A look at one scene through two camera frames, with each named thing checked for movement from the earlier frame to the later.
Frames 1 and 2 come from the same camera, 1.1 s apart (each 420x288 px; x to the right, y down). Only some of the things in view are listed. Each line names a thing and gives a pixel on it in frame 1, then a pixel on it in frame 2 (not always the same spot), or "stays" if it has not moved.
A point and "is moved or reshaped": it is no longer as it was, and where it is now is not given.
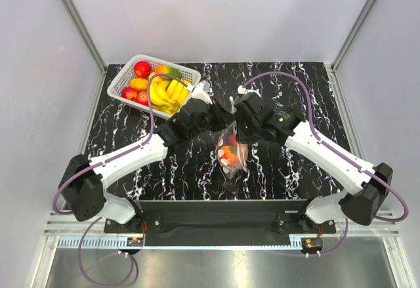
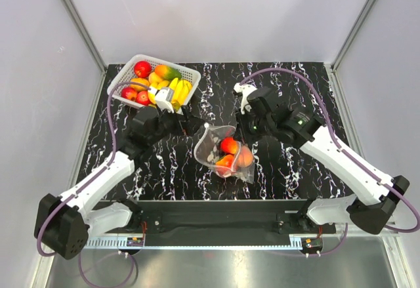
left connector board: x=134 y=241 stays
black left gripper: x=222 y=117 to x=185 y=124
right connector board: x=315 y=243 stays
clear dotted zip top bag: x=232 y=154 is moved or reshaped
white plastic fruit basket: x=122 y=81 stays
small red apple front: x=129 y=93 stays
